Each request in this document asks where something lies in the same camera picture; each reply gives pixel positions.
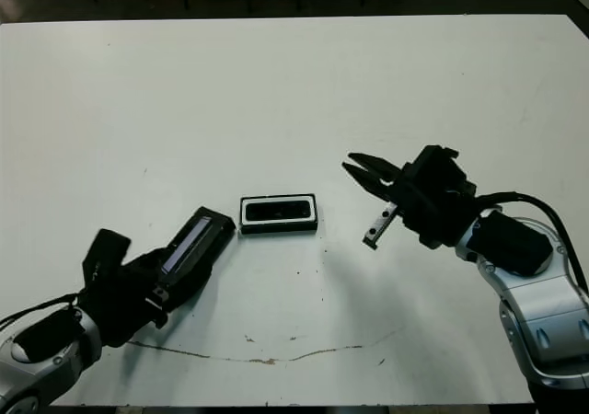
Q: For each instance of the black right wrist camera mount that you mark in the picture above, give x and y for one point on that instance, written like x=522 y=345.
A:
x=437 y=165

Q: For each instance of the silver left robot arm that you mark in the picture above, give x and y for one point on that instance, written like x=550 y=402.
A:
x=37 y=372

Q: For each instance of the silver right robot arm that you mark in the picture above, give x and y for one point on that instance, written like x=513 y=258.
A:
x=543 y=303

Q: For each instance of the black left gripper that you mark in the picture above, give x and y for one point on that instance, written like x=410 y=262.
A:
x=119 y=308

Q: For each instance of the black box lid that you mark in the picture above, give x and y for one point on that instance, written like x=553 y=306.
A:
x=209 y=244

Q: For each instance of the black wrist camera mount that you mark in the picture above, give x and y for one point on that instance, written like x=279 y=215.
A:
x=103 y=255
x=437 y=165

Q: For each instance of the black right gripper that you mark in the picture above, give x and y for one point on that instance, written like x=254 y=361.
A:
x=432 y=211

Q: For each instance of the black box with white insert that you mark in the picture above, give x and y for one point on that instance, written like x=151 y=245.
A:
x=278 y=230

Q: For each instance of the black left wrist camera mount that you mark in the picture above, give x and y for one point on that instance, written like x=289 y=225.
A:
x=103 y=255

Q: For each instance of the black camera with glossy face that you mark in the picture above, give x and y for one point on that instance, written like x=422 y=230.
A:
x=276 y=210

